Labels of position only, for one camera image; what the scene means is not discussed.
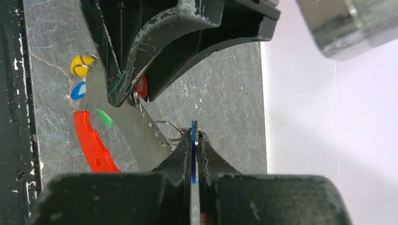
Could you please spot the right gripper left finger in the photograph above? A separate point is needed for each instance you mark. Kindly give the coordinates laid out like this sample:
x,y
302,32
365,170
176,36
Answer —
x,y
159,197

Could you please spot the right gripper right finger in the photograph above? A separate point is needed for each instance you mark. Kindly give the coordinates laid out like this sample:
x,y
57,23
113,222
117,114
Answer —
x,y
229,197

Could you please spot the blue key tag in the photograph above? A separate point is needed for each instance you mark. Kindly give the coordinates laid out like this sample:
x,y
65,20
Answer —
x,y
79,91
194,143

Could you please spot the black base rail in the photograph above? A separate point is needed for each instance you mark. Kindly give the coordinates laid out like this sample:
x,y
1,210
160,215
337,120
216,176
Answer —
x,y
20,181

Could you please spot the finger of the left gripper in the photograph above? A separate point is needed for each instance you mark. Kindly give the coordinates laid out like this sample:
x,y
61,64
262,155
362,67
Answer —
x,y
185,32
127,36

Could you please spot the steel key holder red handle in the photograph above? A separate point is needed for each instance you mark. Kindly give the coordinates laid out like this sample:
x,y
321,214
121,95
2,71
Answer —
x,y
148,144

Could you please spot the green key tag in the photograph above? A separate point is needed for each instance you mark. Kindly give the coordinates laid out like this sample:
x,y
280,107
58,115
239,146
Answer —
x,y
106,119

